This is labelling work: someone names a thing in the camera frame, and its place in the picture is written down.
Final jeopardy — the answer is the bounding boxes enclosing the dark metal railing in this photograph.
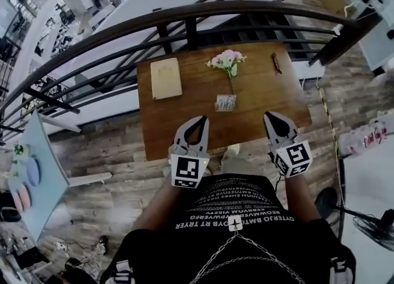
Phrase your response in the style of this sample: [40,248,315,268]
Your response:
[0,0,382,142]

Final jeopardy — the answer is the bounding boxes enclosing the white printed table card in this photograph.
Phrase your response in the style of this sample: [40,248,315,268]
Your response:
[214,94,238,113]

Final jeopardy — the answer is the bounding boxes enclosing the black floor fan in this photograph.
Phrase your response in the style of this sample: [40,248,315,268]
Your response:
[315,187,394,243]

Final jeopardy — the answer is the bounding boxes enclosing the light blue table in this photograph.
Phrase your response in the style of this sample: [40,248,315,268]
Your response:
[7,110,113,242]

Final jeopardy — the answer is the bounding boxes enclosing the person's left forearm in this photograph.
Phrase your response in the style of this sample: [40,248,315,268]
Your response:
[132,184,182,233]

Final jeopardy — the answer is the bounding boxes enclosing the person's black printed t-shirt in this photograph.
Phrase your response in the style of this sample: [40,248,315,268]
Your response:
[100,174,358,284]

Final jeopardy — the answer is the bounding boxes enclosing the pink plate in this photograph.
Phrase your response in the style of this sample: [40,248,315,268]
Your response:
[10,190,24,213]
[18,184,32,208]

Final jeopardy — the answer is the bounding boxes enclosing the silver chain necklace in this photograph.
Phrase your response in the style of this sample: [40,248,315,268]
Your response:
[189,214,305,284]

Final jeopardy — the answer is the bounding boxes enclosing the black white backpack strap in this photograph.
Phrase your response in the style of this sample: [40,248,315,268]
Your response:
[113,259,135,284]
[331,256,352,284]

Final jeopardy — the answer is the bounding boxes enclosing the pink flower bouquet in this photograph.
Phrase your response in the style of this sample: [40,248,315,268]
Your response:
[205,49,247,94]

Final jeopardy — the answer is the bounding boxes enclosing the dark folded eyeglasses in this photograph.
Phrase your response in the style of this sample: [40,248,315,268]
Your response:
[270,52,283,75]

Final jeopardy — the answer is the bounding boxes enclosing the shrink-wrapped water bottle pack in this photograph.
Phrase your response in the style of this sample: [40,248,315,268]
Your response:
[337,118,389,156]

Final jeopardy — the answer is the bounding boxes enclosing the person's right forearm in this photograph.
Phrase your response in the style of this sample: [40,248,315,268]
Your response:
[284,171,323,222]

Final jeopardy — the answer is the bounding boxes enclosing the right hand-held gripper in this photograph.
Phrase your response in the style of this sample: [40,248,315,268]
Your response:
[263,110,313,179]

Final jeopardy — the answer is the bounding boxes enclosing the beige book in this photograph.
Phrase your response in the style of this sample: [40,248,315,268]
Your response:
[150,57,183,101]

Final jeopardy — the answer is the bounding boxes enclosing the blue plate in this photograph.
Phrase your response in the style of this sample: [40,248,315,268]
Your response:
[25,156,42,185]

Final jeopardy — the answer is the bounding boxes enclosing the brown wooden table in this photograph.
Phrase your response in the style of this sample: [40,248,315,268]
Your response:
[136,42,312,162]

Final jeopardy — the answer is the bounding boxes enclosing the person's grey trousers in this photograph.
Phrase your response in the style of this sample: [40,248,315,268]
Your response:
[220,152,244,176]

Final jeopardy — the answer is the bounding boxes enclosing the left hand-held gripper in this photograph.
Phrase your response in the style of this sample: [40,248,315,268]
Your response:
[167,115,211,190]

